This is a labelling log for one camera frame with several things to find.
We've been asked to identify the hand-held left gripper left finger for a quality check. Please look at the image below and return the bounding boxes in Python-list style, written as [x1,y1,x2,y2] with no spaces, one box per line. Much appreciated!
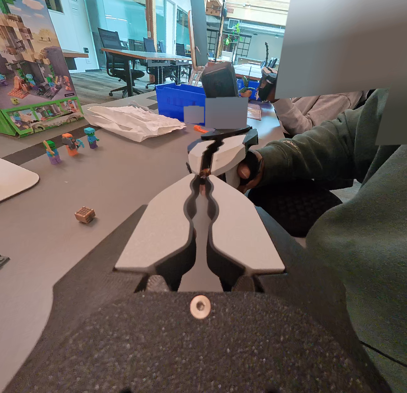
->
[114,173,198,292]

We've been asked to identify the blue plastic bin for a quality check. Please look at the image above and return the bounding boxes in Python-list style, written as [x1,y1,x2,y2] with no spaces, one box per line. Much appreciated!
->
[155,82,207,125]

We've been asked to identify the black honeycomb armrest pad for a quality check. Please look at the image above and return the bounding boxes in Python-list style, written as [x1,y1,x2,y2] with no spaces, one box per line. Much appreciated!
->
[247,180,343,238]

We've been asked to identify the white book stand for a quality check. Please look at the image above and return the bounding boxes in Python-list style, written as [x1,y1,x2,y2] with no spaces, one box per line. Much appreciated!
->
[0,158,40,203]

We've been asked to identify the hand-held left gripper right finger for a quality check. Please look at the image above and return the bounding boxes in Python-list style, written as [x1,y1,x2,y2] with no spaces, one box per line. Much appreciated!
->
[205,175,286,292]

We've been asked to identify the tan toy brick cube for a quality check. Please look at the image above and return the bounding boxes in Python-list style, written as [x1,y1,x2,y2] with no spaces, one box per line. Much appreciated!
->
[74,206,96,225]

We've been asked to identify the another person's forearm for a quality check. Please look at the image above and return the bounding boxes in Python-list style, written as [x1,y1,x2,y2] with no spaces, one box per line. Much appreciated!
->
[273,90,371,136]

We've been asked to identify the person's right forearm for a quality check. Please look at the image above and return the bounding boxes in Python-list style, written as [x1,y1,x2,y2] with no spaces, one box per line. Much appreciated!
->
[254,87,393,191]

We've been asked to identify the orange toy figure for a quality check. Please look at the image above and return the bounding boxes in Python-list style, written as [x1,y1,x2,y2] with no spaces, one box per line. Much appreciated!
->
[61,133,85,157]

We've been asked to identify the zombie toy figure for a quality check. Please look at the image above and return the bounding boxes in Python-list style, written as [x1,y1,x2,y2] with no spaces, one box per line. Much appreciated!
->
[83,127,100,150]

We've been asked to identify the toy brick set box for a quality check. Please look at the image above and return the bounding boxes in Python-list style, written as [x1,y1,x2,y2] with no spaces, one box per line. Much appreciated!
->
[0,0,85,138]

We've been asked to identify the black office chair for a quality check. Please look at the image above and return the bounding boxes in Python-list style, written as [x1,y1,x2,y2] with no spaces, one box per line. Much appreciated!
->
[97,27,146,98]

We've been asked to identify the white crumpled paper bag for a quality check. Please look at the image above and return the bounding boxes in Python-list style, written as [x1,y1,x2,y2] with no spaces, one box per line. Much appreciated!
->
[83,100,187,143]

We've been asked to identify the person's right hand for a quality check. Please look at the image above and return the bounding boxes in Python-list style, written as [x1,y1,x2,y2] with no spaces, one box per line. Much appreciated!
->
[237,149,265,194]

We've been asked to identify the grey desk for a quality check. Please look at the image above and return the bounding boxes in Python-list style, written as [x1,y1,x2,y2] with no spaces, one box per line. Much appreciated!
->
[0,94,287,390]

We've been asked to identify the grey panel book stand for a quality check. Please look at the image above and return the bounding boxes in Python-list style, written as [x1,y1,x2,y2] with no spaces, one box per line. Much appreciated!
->
[187,0,210,79]

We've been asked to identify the wooden-top office desk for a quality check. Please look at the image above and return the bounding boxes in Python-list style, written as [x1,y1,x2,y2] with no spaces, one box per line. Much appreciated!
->
[101,47,192,85]

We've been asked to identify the zombie figure holding tan sword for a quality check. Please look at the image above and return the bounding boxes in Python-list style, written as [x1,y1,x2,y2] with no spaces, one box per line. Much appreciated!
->
[43,140,63,165]

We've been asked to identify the small potted plant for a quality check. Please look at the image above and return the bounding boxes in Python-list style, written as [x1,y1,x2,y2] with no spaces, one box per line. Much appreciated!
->
[239,76,256,98]

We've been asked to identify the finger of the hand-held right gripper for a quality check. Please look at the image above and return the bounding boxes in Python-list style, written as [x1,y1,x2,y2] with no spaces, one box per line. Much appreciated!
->
[209,136,246,176]
[188,140,213,174]

